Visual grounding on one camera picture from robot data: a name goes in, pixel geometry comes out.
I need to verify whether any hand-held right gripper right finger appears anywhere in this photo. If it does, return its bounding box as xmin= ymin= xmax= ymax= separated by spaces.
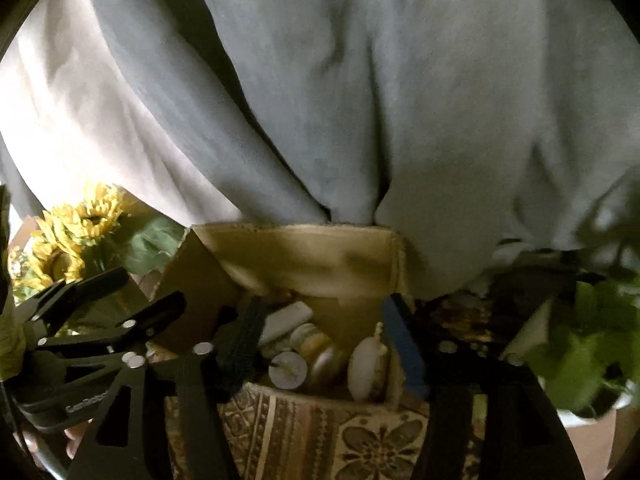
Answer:
xmin=382 ymin=294 xmax=586 ymax=480

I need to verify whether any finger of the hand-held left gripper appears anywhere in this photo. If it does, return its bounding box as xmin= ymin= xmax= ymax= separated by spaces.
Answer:
xmin=20 ymin=266 xmax=130 ymax=328
xmin=37 ymin=291 xmax=187 ymax=358

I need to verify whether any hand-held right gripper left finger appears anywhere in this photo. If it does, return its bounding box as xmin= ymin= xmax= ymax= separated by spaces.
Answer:
xmin=65 ymin=300 xmax=268 ymax=480

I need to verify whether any white round deer-shaped plate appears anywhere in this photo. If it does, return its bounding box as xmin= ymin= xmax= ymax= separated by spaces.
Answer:
xmin=347 ymin=322 xmax=391 ymax=402

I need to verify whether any white round puck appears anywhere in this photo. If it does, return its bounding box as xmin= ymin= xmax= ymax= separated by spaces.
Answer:
xmin=267 ymin=351 xmax=308 ymax=391

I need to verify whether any white remote control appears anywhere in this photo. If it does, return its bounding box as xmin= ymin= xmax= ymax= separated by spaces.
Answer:
xmin=257 ymin=301 xmax=313 ymax=346

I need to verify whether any cream round object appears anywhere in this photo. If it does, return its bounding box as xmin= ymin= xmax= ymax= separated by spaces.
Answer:
xmin=292 ymin=323 xmax=323 ymax=356

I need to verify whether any yellow round container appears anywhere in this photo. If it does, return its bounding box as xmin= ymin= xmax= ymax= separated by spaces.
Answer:
xmin=302 ymin=332 xmax=348 ymax=393

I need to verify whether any brown cardboard box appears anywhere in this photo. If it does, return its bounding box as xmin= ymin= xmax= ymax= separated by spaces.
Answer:
xmin=152 ymin=223 xmax=431 ymax=411

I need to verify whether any person's left hand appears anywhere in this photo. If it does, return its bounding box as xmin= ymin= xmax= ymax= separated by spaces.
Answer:
xmin=22 ymin=420 xmax=93 ymax=461

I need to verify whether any artificial sunflower bouquet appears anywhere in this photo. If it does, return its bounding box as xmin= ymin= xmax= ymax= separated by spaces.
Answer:
xmin=0 ymin=182 xmax=188 ymax=381

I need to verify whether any brown patterned tablecloth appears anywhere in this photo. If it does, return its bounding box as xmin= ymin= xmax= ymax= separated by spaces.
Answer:
xmin=160 ymin=280 xmax=551 ymax=480

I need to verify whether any white curtain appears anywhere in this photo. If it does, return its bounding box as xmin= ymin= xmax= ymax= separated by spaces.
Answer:
xmin=0 ymin=0 xmax=321 ymax=226

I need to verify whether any green plant in white pot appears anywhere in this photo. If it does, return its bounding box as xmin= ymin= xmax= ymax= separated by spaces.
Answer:
xmin=502 ymin=300 xmax=640 ymax=428

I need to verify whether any grey curtain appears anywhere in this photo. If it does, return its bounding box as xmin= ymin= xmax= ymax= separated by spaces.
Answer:
xmin=0 ymin=0 xmax=640 ymax=311

